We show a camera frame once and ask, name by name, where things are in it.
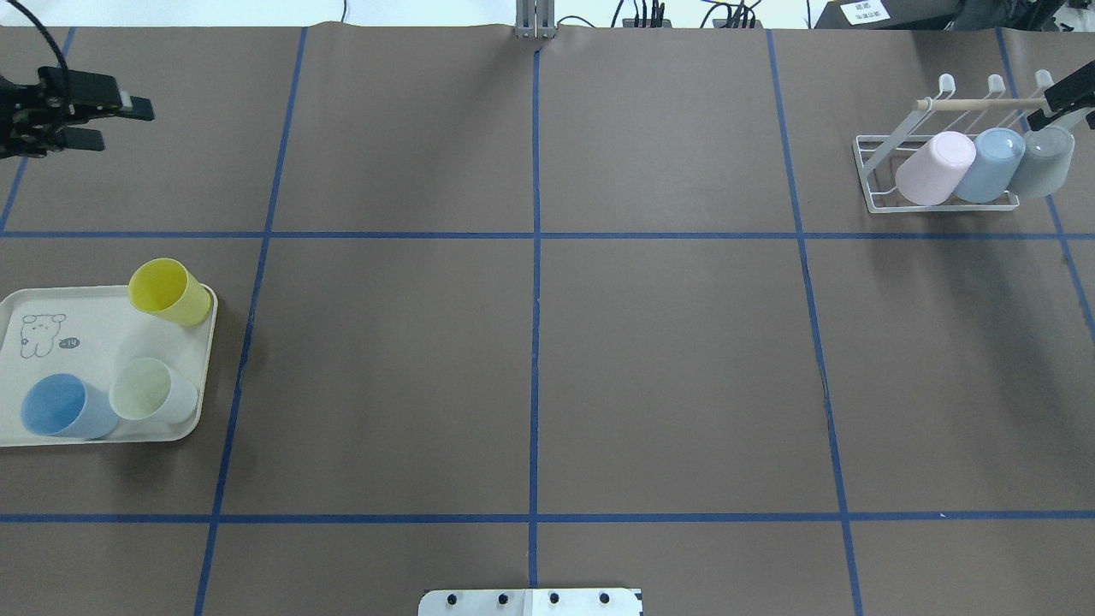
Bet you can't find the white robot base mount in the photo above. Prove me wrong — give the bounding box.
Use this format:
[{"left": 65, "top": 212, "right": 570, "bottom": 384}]
[{"left": 417, "top": 588, "right": 644, "bottom": 615}]

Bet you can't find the grey plastic cup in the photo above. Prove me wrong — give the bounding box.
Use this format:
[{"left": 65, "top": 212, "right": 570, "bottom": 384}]
[{"left": 1008, "top": 126, "right": 1075, "bottom": 199}]

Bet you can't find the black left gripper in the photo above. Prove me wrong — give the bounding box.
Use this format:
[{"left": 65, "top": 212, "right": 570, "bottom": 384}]
[{"left": 1, "top": 67, "right": 155, "bottom": 159}]

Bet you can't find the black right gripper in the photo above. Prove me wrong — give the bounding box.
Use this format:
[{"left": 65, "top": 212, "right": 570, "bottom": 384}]
[{"left": 1026, "top": 60, "right": 1094, "bottom": 130}]

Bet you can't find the light blue plastic cup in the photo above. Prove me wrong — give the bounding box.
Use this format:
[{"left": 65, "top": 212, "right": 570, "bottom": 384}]
[{"left": 20, "top": 373, "right": 120, "bottom": 440}]

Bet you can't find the cream plastic tray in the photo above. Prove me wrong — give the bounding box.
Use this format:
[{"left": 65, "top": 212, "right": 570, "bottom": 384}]
[{"left": 1, "top": 284, "right": 219, "bottom": 448}]

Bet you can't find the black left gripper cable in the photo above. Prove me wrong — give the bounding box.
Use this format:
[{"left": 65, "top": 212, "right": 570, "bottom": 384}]
[{"left": 7, "top": 0, "right": 69, "bottom": 74}]

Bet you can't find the cream plastic cup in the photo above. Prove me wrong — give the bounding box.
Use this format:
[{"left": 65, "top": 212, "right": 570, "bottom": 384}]
[{"left": 107, "top": 358, "right": 198, "bottom": 425}]

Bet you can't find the pink plastic cup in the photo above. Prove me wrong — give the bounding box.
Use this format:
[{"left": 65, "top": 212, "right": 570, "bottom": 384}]
[{"left": 895, "top": 130, "right": 975, "bottom": 206}]

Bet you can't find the white wire cup rack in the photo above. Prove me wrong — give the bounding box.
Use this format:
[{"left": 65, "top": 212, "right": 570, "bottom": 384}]
[{"left": 852, "top": 65, "right": 1092, "bottom": 214}]

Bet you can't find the yellow plastic cup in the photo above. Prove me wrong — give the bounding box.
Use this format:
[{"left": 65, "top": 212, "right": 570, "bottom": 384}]
[{"left": 127, "top": 258, "right": 214, "bottom": 327}]

